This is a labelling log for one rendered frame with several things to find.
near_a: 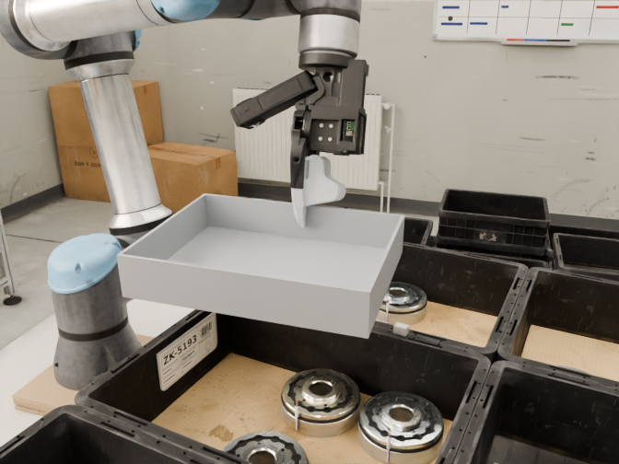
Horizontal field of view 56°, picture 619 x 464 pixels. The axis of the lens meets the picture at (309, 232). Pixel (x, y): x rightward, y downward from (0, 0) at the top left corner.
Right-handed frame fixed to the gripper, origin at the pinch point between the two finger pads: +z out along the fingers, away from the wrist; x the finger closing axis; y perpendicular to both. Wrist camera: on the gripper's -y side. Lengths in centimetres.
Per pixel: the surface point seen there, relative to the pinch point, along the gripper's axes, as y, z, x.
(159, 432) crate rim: -7.6, 21.6, -20.6
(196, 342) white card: -13.7, 18.9, 1.3
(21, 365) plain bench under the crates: -56, 34, 18
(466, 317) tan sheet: 23.3, 16.7, 29.5
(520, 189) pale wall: 61, -7, 314
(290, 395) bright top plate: 1.0, 23.2, -1.4
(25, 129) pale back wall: -257, -22, 261
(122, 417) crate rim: -12.5, 21.3, -19.6
